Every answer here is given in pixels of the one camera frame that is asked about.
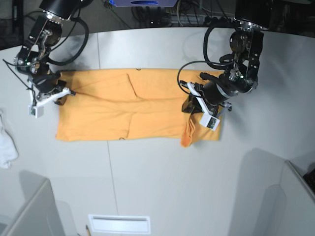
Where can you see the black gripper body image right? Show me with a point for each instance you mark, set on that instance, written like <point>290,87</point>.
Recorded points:
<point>214,96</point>

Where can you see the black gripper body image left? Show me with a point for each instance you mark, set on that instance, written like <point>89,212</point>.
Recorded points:
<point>47,83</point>

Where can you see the orange T-shirt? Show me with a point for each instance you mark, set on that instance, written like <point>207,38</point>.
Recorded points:
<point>128,104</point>

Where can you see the white cloth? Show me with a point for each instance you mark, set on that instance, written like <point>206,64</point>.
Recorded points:
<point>8,151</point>

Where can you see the blue grey device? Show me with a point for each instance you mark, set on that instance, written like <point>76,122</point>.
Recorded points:
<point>131,3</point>

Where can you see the grey box left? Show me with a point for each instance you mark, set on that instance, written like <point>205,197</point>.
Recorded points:
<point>38,216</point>

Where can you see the grey box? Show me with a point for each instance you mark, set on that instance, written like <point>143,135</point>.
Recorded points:
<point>38,216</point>
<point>288,208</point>

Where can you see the white paper label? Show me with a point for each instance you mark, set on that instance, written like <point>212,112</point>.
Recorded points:
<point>138,225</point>

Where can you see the black keyboard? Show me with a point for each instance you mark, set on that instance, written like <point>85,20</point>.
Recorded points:
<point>310,180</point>

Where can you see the pencil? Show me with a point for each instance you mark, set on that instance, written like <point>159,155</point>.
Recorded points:
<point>88,231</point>

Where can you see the grey box right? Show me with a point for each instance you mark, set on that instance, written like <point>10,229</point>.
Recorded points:
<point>288,208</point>

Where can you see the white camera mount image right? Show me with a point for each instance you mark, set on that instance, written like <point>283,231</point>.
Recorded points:
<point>209,119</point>

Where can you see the white camera mount image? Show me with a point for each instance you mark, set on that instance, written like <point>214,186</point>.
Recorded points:
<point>36,107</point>
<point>209,119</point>

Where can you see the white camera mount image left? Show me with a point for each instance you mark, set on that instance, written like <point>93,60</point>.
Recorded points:
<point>36,107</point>

